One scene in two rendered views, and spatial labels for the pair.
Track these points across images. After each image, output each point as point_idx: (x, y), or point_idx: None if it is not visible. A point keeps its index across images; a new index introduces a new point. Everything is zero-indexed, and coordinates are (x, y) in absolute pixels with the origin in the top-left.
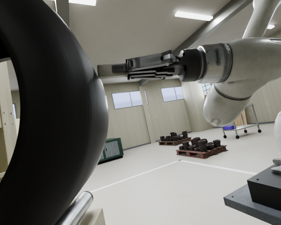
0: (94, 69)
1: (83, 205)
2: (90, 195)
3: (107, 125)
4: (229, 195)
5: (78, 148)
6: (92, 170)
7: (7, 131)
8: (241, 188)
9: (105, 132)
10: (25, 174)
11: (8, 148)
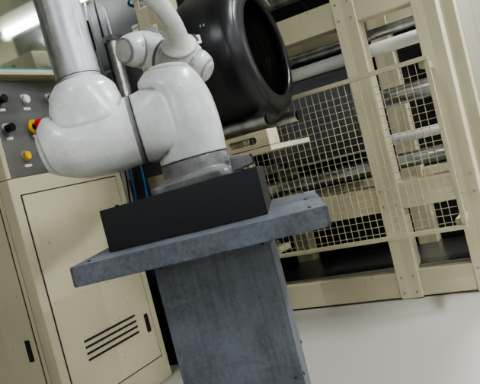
0: (200, 36)
1: (249, 121)
2: (262, 116)
3: (224, 69)
4: (310, 191)
5: None
6: (222, 100)
7: (417, 4)
8: (312, 193)
9: (219, 77)
10: None
11: (420, 31)
